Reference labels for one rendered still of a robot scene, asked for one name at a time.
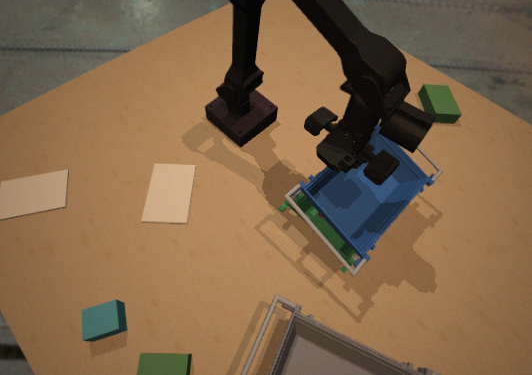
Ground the teal rectangular block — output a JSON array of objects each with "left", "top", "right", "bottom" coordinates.
[{"left": 82, "top": 299, "right": 128, "bottom": 342}]

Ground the green rectangular block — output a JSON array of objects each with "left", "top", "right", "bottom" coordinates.
[
  {"left": 418, "top": 84, "right": 462, "bottom": 124},
  {"left": 137, "top": 353, "right": 192, "bottom": 375}
]

